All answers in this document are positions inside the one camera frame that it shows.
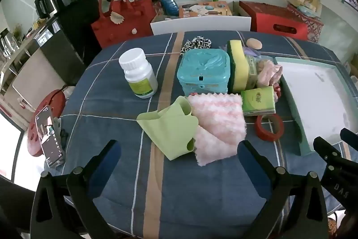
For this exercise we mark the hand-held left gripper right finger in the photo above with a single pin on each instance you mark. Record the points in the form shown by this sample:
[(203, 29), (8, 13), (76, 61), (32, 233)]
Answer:
[(250, 162)]

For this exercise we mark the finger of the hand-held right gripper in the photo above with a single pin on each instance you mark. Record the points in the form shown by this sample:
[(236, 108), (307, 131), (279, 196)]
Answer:
[(325, 150), (349, 135)]

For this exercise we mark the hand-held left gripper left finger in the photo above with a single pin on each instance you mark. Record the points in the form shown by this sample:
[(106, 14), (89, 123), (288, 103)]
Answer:
[(107, 156)]

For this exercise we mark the red tape roll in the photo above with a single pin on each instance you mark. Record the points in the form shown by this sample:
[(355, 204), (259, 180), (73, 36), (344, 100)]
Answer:
[(263, 132)]

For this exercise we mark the teal tray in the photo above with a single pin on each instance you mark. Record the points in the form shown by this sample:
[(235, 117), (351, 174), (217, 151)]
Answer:
[(313, 99)]

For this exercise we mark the pink fluffy towel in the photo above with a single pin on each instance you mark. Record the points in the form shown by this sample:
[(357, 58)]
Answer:
[(218, 121)]

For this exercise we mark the green cloth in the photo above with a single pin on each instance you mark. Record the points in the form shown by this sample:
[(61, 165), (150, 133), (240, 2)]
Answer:
[(167, 127)]

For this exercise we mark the red scrunchie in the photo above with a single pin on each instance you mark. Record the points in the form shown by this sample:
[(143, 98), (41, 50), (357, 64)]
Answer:
[(277, 92)]

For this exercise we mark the pink frilly scrunchie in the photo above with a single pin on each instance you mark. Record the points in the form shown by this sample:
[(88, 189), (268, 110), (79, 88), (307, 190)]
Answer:
[(270, 72)]

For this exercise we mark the yellow green sponge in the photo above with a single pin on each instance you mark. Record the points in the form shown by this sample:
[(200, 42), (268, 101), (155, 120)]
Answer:
[(237, 68)]

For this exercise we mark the blue plaid tablecloth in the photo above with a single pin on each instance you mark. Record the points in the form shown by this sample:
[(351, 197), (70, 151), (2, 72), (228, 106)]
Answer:
[(112, 115)]

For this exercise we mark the green tissue packet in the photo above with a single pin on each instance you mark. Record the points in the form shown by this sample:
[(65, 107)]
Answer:
[(258, 101), (252, 71)]

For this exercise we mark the smartphone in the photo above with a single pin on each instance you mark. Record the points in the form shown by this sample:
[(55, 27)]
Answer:
[(49, 138)]

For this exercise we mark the red stool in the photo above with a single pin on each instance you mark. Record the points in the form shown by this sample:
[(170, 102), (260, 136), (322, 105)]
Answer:
[(36, 143)]

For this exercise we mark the white pill bottle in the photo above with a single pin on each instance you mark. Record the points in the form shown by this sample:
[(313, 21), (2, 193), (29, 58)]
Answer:
[(138, 73)]

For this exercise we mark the teal plastic box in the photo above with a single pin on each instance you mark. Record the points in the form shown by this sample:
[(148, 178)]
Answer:
[(204, 71)]

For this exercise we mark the purple wipes packet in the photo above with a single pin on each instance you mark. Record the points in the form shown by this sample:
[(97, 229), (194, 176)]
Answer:
[(250, 52)]

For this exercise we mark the red white patterned box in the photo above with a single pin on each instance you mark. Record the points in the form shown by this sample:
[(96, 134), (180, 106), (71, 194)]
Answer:
[(311, 26)]

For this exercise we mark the beige round puff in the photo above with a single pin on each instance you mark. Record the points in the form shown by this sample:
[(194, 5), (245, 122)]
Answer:
[(254, 43)]

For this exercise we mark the leopard print scrunchie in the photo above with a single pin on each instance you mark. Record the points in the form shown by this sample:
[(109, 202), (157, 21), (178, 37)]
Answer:
[(195, 43)]

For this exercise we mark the light blue packet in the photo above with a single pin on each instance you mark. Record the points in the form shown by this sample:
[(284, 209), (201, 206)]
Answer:
[(306, 10)]

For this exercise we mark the red felt bag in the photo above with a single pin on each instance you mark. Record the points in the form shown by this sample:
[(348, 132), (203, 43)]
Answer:
[(123, 23)]

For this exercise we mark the red cardboard box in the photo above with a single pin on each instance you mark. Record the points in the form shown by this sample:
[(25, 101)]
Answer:
[(274, 20)]

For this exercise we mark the white storage box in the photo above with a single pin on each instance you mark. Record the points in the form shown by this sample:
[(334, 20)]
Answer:
[(201, 24)]

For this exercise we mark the steel kettle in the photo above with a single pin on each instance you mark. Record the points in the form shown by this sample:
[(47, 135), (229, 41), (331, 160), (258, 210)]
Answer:
[(8, 41)]

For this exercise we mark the water bottle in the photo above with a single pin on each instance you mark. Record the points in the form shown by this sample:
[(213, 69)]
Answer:
[(169, 3)]

